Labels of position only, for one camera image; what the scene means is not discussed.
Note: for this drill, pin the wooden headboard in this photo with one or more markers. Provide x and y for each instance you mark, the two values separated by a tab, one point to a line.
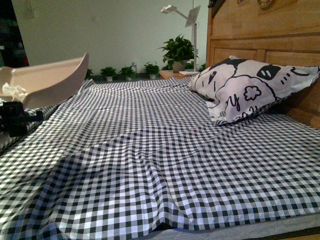
278	32

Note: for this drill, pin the cartoon print pillow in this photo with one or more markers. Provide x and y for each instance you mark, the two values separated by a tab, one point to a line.
236	88

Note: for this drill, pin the beige plastic dustpan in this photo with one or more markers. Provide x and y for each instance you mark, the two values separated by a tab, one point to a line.
46	84

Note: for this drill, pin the large potted green plant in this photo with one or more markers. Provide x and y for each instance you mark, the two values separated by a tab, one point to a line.
178	52

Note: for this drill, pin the black white checkered bedsheet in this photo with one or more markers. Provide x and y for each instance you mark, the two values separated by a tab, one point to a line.
118	160

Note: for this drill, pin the small potted plant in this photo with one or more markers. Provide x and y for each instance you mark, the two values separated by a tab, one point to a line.
152	70
128	73
108	73
89	74

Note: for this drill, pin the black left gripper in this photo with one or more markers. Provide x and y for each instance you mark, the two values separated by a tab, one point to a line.
13	118

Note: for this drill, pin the far wooden nightstand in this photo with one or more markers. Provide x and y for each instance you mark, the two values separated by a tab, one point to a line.
167	74

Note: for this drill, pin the white paper ball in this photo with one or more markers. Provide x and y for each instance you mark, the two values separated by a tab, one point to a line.
15	92

